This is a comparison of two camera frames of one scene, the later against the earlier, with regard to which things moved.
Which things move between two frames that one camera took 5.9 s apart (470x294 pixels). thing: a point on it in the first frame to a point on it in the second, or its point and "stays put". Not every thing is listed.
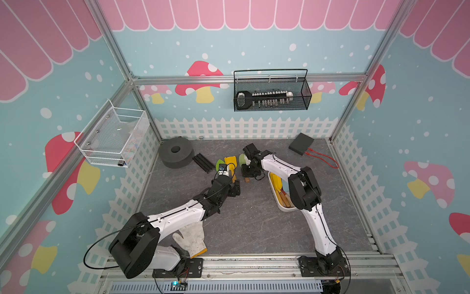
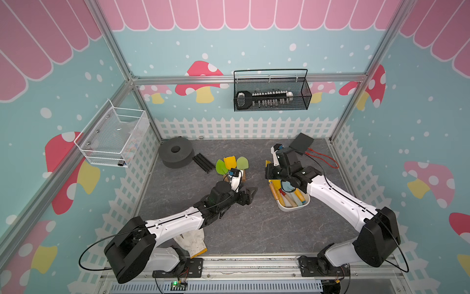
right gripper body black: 248,171 to 276,173
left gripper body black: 234,190 to 240,198
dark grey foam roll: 176,152 stays put
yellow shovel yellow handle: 231,161 stays put
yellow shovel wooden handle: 277,183 stays put
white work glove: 192,239 stays put
